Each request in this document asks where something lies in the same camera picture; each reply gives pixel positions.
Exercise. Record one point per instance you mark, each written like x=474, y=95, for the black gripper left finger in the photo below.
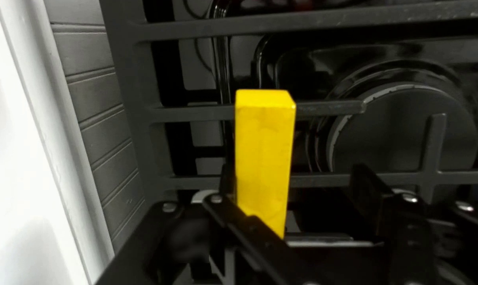
x=260, y=242

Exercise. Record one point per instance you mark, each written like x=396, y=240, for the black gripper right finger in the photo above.
x=407, y=237

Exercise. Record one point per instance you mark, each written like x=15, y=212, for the yellow rectangular block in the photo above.
x=265, y=158

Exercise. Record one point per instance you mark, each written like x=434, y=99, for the large black burner cap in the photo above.
x=403, y=131

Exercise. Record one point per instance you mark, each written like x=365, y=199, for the black gas stove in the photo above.
x=134, y=79

